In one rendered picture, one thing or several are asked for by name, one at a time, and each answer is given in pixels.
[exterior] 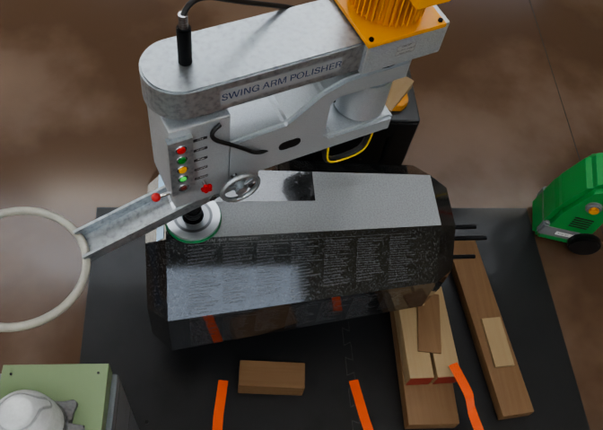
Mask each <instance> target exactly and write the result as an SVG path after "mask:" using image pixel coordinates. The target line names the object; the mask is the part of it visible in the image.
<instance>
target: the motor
mask: <svg viewBox="0 0 603 430"><path fill-rule="evenodd" d="M449 1H450V0H335V2H336V4H337V5H338V6H339V8H340V9H341V11H342V12H343V14H344V15H345V17H346V18H347V20H348V21H349V22H350V23H351V24H352V26H353V27H354V29H355V30H356V32H357V33H358V35H359V36H360V38H361V39H362V40H363V42H364V44H365V45H366V46H367V48H374V47H377V46H380V45H383V44H387V43H390V42H393V41H396V40H400V39H405V38H408V37H412V36H415V35H418V34H422V33H425V32H428V31H434V30H437V29H440V28H443V27H445V26H446V24H447V23H446V22H445V21H444V20H443V19H442V17H441V16H440V15H439V13H438V12H437V11H436V9H435V8H434V7H433V5H436V4H442V3H446V2H449Z"/></svg>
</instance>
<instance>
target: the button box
mask: <svg viewBox="0 0 603 430"><path fill-rule="evenodd" d="M164 141H165V149H166V158H167V167H168V176H169V185H170V193H171V195H172V197H176V196H179V195H182V194H185V193H188V192H190V191H193V190H195V168H194V146H193V136H192V135H191V134H188V135H185V136H180V137H177V138H173V139H169V138H165V139H164ZM180 146H186V148H187V151H186V152H185V153H183V154H176V152H175V151H176V149H177V148H178V147H180ZM181 156H187V158H188V159H187V161H186V162H185V163H182V164H177V163H176V161H177V159H178V158H180V157H181ZM181 166H187V167H188V170H187V171H186V172H185V173H177V169H178V168H179V167H181ZM183 175H188V180H186V181H185V182H178V178H179V177H180V176H183ZM183 184H188V185H189V187H188V189H187V190H185V191H179V187H180V186H181V185H183Z"/></svg>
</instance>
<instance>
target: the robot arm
mask: <svg viewBox="0 0 603 430"><path fill-rule="evenodd" d="M77 407H78V403H77V402H76V401H75V400H74V399H70V400H67V401H55V400H52V399H51V398H50V397H48V396H47V395H45V394H43V393H41V392H38V391H33V390H20V391H14V392H12V393H10V394H8V395H6V396H4V397H3V398H2V399H0V430H85V427H84V426H81V425H77V424H73V418H74V413H75V411H76V409H77Z"/></svg>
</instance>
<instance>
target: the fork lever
mask: <svg viewBox="0 0 603 430"><path fill-rule="evenodd" d="M163 192H167V189H166V187H165V185H163V186H161V187H159V188H157V189H155V190H153V191H151V192H149V193H147V194H145V195H143V196H141V197H139V198H137V199H135V200H133V201H131V202H129V203H127V204H125V205H123V206H121V207H119V208H117V209H115V210H113V211H111V212H109V213H107V214H105V215H103V216H101V217H99V218H97V219H95V220H93V221H91V222H89V223H87V224H85V225H83V226H81V227H79V228H77V229H75V230H73V232H74V234H78V233H82V234H83V236H84V238H85V240H86V241H87V244H88V246H89V250H90V252H88V253H86V254H84V255H82V257H83V259H91V261H93V260H95V259H97V258H99V257H101V256H103V255H105V254H107V253H109V252H111V251H113V250H115V249H117V248H119V247H121V246H123V245H125V244H127V243H129V242H131V241H133V240H135V239H137V238H139V237H141V236H143V235H145V234H147V233H149V232H151V231H153V230H155V229H157V228H159V227H161V226H163V225H165V224H167V223H169V222H171V221H173V220H175V219H176V218H178V217H180V216H182V215H184V214H186V213H188V212H190V211H192V210H194V209H196V208H198V207H200V206H202V205H204V204H206V203H208V202H210V201H214V200H216V199H217V198H218V197H220V193H219V194H216V195H213V196H211V197H206V198H203V199H200V200H198V201H195V202H192V203H189V204H186V205H184V206H179V207H177V208H175V209H173V208H172V206H171V204H170V201H169V199H168V197H167V196H166V197H161V199H160V201H158V202H153V201H152V199H151V196H152V194H153V193H159V194H161V193H163Z"/></svg>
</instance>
